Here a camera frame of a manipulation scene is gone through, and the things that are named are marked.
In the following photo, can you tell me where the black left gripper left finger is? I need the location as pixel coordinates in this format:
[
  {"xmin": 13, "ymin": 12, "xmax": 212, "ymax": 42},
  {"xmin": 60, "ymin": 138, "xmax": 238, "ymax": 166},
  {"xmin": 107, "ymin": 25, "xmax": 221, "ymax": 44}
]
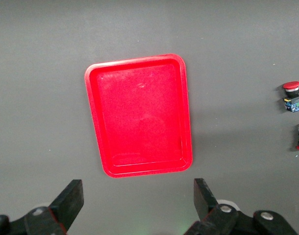
[{"xmin": 0, "ymin": 179, "xmax": 84, "ymax": 235}]

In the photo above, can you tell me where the red plastic tray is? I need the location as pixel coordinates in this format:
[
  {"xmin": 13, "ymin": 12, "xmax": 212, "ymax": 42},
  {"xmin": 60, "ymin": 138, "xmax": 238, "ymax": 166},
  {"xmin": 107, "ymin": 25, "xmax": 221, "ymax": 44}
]
[{"xmin": 84, "ymin": 53, "xmax": 193, "ymax": 179}]

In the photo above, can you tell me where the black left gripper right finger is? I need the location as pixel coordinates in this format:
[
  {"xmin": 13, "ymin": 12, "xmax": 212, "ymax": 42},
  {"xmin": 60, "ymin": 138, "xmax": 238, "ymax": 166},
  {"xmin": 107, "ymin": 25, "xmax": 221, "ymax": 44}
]
[{"xmin": 183, "ymin": 178, "xmax": 299, "ymax": 235}]

